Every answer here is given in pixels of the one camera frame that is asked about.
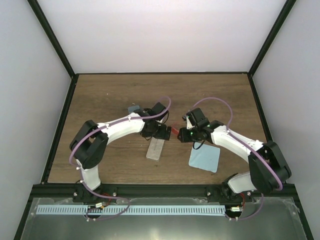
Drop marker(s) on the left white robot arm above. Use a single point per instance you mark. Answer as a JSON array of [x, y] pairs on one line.
[[89, 145]]

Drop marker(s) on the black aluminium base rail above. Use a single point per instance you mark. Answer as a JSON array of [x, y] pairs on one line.
[[213, 193]]

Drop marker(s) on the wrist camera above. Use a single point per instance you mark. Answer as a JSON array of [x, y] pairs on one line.
[[196, 119], [158, 109]]

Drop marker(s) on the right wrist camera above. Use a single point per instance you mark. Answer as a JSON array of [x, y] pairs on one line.
[[196, 119]]

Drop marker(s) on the light grey glasses case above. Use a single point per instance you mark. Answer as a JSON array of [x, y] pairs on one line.
[[155, 149]]

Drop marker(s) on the light blue cloth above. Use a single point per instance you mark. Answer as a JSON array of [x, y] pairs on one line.
[[205, 158]]

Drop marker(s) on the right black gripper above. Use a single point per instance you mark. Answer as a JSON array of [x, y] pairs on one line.
[[184, 137]]

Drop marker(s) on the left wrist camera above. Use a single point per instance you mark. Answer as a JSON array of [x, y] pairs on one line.
[[158, 109]]

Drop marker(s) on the light blue slotted cable duct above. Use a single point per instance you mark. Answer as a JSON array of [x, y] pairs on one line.
[[134, 210]]

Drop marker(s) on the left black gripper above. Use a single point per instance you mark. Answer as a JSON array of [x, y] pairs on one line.
[[161, 135]]

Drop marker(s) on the blue-grey glasses case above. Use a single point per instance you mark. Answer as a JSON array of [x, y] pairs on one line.
[[133, 108]]

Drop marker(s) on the red lens sunglasses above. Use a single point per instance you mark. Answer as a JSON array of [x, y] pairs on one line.
[[174, 129]]

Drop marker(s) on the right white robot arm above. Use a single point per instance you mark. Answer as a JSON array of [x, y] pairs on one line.
[[268, 169]]

